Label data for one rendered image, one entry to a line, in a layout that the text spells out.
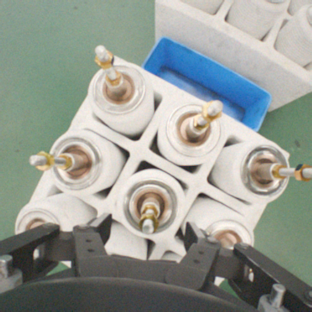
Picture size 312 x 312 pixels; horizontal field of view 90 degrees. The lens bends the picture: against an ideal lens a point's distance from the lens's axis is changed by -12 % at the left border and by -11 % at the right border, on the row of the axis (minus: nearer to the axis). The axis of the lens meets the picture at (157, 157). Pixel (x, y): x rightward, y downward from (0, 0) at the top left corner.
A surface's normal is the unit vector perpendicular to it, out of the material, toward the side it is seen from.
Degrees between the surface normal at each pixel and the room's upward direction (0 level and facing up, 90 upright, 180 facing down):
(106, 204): 0
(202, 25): 90
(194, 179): 0
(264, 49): 0
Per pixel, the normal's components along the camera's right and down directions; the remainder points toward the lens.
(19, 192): 0.00, -0.05
